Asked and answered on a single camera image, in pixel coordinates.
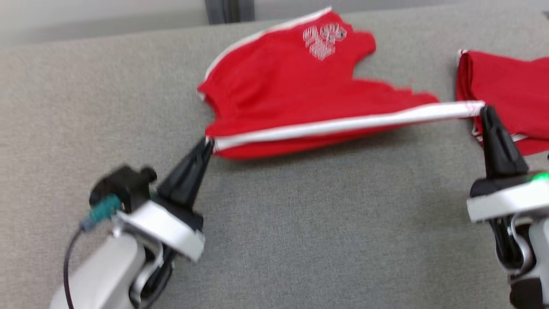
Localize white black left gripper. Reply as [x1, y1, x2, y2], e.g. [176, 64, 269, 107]
[114, 139, 214, 263]

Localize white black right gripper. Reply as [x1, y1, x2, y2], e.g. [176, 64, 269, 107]
[467, 106, 549, 223]

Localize red jersey with lettering print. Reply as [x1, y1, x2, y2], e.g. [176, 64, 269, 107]
[456, 49, 549, 157]

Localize red shorts with white bands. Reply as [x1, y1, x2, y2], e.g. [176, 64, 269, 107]
[196, 8, 486, 161]

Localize teal left camera connector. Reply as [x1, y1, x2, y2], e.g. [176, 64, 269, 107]
[79, 194, 123, 233]

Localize grey metal stand post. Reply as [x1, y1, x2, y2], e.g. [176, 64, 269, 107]
[205, 0, 256, 24]

